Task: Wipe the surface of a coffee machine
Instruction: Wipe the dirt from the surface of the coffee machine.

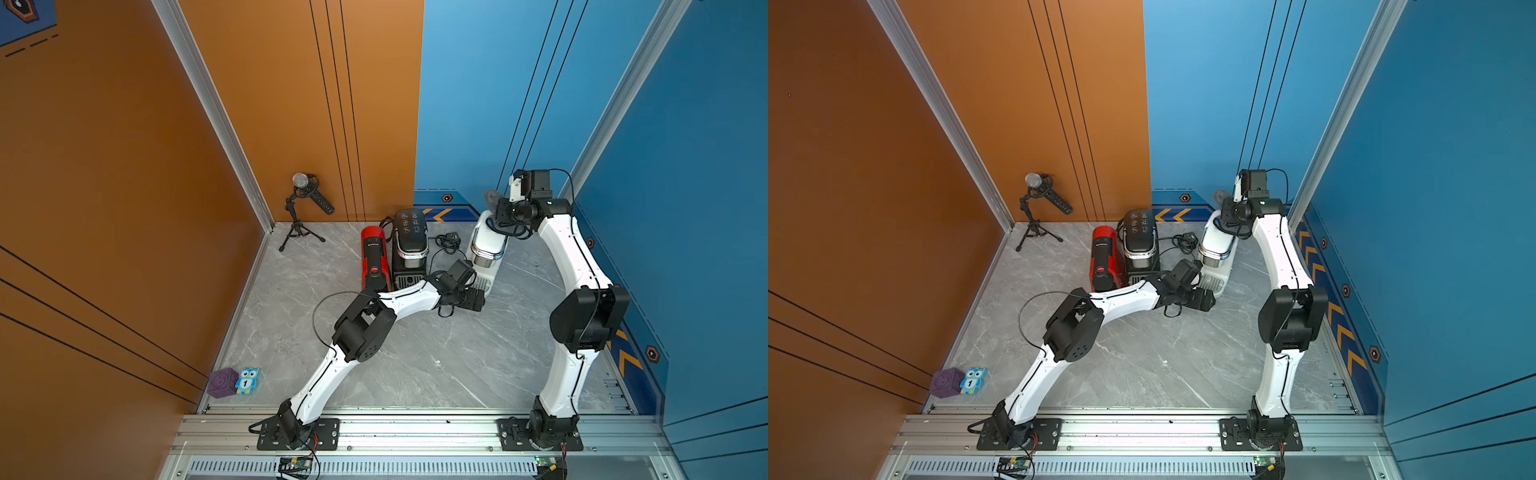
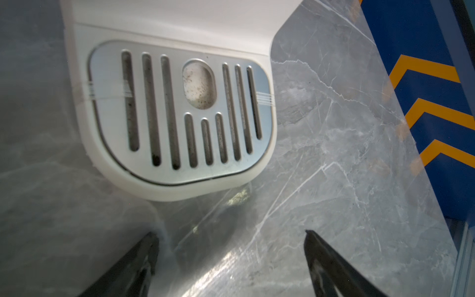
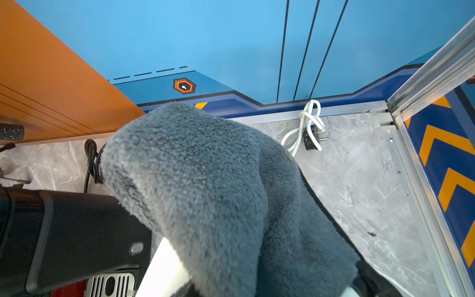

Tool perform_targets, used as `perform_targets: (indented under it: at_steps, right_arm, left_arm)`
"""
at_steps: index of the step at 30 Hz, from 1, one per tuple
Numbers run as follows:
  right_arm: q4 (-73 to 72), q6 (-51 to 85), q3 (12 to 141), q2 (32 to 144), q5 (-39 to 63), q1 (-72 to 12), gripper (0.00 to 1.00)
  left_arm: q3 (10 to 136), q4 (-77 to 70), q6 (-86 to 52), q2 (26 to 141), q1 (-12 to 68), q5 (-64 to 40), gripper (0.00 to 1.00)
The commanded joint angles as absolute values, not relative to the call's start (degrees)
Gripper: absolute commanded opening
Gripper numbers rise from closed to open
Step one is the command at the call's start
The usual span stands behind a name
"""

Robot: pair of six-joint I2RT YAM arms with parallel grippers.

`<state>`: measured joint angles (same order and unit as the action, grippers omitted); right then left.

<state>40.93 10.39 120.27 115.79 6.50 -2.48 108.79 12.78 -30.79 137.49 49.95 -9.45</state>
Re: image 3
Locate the white coffee machine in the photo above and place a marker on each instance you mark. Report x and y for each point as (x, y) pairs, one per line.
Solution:
(165, 274)

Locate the red capsule coffee machine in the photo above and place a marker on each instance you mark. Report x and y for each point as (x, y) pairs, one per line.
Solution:
(73, 290)

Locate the black coffee machine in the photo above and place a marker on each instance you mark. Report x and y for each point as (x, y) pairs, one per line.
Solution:
(51, 239)

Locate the grey microfibre cloth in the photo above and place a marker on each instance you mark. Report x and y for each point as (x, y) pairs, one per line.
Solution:
(235, 206)

